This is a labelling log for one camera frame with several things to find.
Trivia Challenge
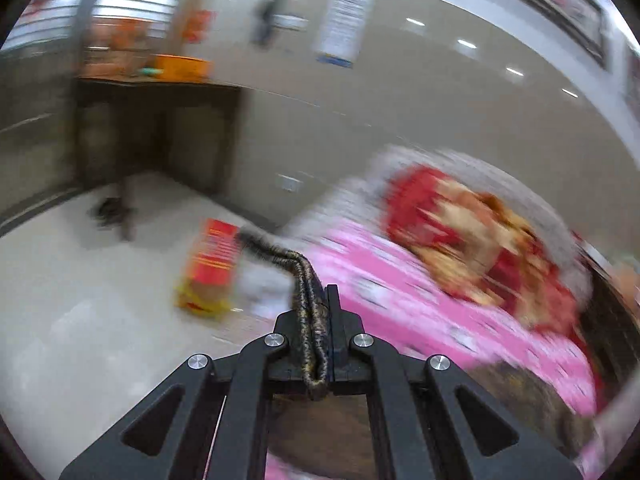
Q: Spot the dark wall hanging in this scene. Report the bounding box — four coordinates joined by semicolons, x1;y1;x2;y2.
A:
250;0;292;48

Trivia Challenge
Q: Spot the red and gold quilt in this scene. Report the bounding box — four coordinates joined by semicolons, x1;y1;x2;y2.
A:
382;165;596;341

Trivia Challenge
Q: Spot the dark wooden table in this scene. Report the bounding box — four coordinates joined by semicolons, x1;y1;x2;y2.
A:
72;77;248;196

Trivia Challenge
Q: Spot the brown patterned cloth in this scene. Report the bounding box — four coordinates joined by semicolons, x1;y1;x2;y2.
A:
235;229;598;466

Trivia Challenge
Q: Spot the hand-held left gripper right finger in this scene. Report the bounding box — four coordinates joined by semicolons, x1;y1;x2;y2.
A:
324;284;582;480

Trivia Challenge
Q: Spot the floral bed sheet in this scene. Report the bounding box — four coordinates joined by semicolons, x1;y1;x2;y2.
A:
280;142;596;311

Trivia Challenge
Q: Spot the pink printed blanket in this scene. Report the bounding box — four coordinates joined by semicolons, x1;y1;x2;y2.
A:
265;225;608;480

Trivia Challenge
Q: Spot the white wall poster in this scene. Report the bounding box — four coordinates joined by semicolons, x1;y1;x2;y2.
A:
312;0;376;68

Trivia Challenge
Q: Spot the black chair base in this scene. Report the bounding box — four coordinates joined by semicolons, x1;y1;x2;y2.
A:
90;175;138;241

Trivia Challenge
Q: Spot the orange clutter pile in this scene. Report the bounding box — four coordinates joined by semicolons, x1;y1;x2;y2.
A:
82;17;151;78

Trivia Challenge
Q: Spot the orange box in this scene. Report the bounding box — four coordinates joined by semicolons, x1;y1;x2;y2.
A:
152;54;211;81

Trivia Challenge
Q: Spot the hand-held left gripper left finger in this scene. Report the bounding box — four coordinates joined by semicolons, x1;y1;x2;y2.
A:
59;309;305;480

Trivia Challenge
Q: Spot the red and yellow box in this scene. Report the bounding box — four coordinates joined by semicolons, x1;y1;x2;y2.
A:
174;217;242;317

